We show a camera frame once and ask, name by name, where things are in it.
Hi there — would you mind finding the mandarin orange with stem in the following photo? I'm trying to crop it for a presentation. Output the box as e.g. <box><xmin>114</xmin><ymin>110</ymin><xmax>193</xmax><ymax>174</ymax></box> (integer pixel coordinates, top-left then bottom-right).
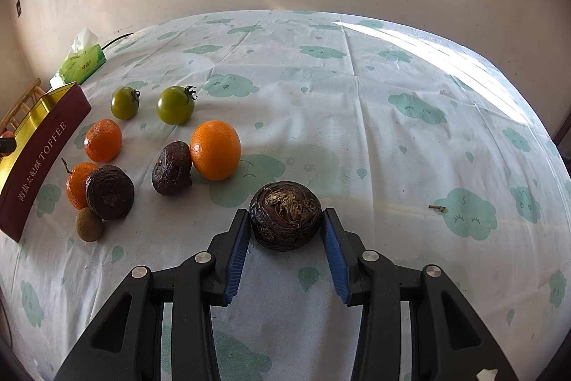
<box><xmin>62</xmin><ymin>159</ymin><xmax>98</xmax><ymax>210</ymax></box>

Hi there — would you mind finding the large rough mandarin orange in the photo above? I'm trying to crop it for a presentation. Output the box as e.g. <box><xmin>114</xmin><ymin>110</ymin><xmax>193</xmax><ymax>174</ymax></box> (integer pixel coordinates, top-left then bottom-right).
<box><xmin>83</xmin><ymin>119</ymin><xmax>122</xmax><ymax>162</ymax></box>

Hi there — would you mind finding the wrinkled dark passion fruit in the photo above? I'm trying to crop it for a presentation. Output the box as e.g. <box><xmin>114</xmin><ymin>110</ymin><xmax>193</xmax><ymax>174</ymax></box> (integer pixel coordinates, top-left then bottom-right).
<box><xmin>152</xmin><ymin>141</ymin><xmax>193</xmax><ymax>196</ymax></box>

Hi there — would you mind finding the small smooth mandarin orange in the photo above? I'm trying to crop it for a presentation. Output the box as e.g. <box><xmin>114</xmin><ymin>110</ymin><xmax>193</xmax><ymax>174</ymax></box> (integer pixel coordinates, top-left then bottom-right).
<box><xmin>190</xmin><ymin>120</ymin><xmax>241</xmax><ymax>182</ymax></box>

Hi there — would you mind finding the round dark passion fruit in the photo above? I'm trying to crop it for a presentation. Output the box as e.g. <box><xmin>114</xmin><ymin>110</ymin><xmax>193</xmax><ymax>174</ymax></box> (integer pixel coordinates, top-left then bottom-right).
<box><xmin>85</xmin><ymin>164</ymin><xmax>135</xmax><ymax>220</ymax></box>

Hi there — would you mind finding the maroon gold toffee tin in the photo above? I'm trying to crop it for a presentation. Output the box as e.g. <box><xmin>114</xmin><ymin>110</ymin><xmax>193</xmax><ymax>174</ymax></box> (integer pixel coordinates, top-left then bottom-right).
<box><xmin>1</xmin><ymin>83</ymin><xmax>91</xmax><ymax>242</ymax></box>

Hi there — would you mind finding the wooden chair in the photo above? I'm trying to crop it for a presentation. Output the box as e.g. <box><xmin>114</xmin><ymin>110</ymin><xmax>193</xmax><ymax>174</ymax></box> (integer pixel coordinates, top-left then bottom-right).
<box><xmin>0</xmin><ymin>78</ymin><xmax>45</xmax><ymax>134</ymax></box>

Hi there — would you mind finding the small brown stem scrap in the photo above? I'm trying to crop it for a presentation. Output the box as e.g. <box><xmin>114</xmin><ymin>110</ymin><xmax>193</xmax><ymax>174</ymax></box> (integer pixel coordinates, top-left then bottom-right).
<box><xmin>428</xmin><ymin>205</ymin><xmax>447</xmax><ymax>213</ymax></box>

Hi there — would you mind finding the green tissue pack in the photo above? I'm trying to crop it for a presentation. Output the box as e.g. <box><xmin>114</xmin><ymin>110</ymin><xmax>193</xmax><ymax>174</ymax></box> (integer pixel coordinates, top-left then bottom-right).
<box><xmin>49</xmin><ymin>28</ymin><xmax>106</xmax><ymax>89</ymax></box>

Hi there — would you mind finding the green tomato left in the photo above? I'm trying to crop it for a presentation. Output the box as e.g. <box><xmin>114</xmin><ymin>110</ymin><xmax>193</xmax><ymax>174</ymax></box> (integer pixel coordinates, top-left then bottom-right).
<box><xmin>110</xmin><ymin>86</ymin><xmax>140</xmax><ymax>120</ymax></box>

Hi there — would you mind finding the green tomato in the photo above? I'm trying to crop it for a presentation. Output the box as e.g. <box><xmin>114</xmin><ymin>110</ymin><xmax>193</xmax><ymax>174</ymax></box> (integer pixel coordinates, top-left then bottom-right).
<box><xmin>110</xmin><ymin>86</ymin><xmax>140</xmax><ymax>120</ymax></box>
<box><xmin>156</xmin><ymin>86</ymin><xmax>197</xmax><ymax>125</ymax></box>

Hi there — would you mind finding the cloud print tablecloth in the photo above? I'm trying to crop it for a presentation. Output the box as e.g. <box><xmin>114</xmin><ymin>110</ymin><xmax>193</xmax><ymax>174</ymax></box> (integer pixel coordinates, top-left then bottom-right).
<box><xmin>1</xmin><ymin>11</ymin><xmax>570</xmax><ymax>380</ymax></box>

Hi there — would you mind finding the green tomato right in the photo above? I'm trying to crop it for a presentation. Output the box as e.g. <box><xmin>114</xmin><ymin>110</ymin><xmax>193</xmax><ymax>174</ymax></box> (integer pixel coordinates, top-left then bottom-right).
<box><xmin>156</xmin><ymin>86</ymin><xmax>197</xmax><ymax>125</ymax></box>

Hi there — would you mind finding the black wall switch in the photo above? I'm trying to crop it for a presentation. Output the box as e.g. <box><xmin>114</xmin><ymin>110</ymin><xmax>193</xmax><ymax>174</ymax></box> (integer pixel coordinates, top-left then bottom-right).
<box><xmin>15</xmin><ymin>0</ymin><xmax>22</xmax><ymax>17</ymax></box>

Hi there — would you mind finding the black cable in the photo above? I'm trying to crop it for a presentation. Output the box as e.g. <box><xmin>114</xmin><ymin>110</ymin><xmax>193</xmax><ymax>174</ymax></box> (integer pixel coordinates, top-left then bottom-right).
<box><xmin>101</xmin><ymin>32</ymin><xmax>135</xmax><ymax>51</ymax></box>

